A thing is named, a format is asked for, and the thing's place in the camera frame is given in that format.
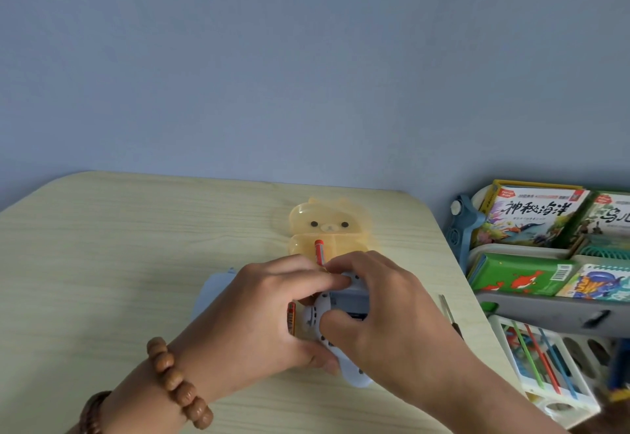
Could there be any orange bear storage box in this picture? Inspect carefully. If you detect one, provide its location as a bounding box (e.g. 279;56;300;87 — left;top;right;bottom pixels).
287;196;375;272

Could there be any person's right hand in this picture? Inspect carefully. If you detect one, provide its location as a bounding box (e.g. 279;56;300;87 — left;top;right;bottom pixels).
318;250;486;408

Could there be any green fish book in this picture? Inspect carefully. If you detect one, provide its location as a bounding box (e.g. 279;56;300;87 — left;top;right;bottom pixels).
467;253;577;297

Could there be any person's left hand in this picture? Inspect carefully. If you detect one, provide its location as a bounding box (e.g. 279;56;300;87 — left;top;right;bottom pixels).
167;253;353;402

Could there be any person's left forearm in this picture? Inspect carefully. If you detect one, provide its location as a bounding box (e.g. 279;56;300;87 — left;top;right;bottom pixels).
66;349;207;434

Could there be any blue beetle book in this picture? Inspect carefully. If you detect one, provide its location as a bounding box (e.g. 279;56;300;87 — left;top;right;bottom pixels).
556;263;630;301

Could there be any children's book rack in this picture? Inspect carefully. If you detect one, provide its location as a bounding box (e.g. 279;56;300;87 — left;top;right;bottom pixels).
445;180;630;339

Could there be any bird picture book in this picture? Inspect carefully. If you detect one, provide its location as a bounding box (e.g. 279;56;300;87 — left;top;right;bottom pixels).
566;191;630;248

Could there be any light blue battery cover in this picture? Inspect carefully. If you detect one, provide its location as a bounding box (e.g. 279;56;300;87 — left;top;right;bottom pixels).
190;267;242;324

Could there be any green stick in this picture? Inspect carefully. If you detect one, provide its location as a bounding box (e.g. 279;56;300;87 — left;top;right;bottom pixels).
511;322;545;388

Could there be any white shape sorter box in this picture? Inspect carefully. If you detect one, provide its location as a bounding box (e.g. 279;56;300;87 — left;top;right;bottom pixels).
487;313;602;429

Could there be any blue toy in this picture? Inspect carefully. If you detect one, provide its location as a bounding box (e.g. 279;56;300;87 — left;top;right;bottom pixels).
301;271;375;389

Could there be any large wooden bead bracelet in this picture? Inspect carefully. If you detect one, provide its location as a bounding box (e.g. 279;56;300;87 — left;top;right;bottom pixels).
146;336;215;431

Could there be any blue stick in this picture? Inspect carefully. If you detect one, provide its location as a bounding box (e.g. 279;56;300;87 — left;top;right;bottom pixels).
539;328;578;398

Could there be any ocean picture book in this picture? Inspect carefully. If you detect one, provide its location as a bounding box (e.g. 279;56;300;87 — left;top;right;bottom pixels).
470;180;591;250

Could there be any black screwdriver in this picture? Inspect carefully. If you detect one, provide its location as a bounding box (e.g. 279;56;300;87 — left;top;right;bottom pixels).
438;293;466;341

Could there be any dark blue plastic item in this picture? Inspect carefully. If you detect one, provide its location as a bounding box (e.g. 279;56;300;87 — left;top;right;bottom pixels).
605;337;630;402

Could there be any person's right forearm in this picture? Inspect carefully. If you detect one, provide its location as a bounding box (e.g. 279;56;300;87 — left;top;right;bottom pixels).
423;362;567;434

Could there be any small wooden bead bracelet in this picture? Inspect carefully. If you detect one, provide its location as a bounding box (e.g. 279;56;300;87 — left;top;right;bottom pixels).
78;390;113;434

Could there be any red stick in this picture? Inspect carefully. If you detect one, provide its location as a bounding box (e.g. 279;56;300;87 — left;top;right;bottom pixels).
524;325;562;395

